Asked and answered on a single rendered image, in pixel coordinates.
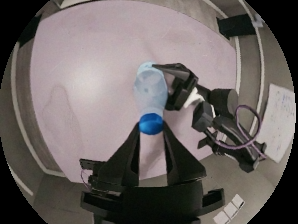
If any clear plastic water bottle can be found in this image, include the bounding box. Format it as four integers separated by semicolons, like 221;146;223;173
133;60;168;119

